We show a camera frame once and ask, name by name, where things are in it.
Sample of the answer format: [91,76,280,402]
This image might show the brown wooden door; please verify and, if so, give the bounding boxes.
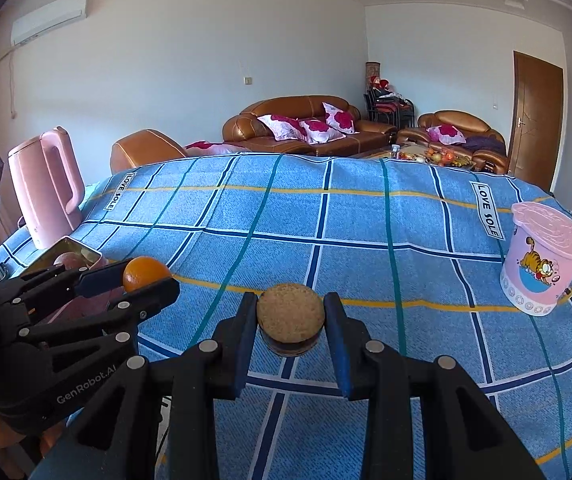
[509,51,563,192]

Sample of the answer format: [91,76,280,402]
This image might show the stacked chairs in corner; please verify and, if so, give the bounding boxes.
[364,61,416,130]

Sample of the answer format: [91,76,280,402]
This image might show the coffee table with fruit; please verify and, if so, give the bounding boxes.
[359,142,476,170]

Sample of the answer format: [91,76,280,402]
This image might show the blue plaid tablecloth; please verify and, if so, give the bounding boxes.
[73,153,572,479]

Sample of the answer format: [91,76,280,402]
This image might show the brown leather long sofa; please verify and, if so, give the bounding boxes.
[222,96,397,157]

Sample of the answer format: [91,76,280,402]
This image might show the pink cartoon bucket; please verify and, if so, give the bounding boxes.
[499,202,572,316]

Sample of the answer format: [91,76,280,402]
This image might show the pink metal tin box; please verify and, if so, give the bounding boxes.
[21,236,108,275]

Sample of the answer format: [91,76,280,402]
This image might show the pink electric kettle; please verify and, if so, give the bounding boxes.
[8,126,85,249]

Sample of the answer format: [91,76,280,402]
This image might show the orange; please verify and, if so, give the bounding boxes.
[122,256,172,292]

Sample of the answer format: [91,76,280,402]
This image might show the purple passion fruit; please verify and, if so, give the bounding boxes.
[53,252,88,270]

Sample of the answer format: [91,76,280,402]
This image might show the brown leather chair back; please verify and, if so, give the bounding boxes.
[109,129,187,174]

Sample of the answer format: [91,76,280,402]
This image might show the white air conditioner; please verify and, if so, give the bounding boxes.
[10,0,88,47]

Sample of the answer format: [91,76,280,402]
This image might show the brown leather armchair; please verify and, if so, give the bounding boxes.
[397,110,509,174]

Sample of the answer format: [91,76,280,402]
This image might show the person left hand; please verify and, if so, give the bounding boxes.
[0,419,66,455]

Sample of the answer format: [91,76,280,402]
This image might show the cut purple fruit piece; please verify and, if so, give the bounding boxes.
[257,283,325,358]

